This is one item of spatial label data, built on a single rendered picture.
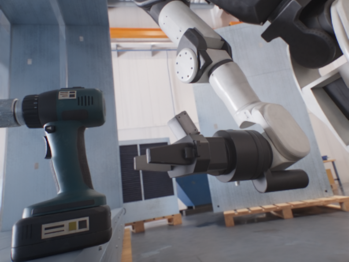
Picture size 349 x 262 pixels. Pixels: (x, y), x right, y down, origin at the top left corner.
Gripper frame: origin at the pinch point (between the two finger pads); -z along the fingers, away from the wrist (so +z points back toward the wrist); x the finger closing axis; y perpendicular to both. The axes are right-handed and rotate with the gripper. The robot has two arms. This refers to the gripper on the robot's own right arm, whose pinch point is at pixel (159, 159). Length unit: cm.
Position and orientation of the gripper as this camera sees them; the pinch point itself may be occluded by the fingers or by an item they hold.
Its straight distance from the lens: 39.5
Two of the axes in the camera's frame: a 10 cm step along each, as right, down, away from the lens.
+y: 1.0, 9.6, -2.7
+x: 4.0, -2.9, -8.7
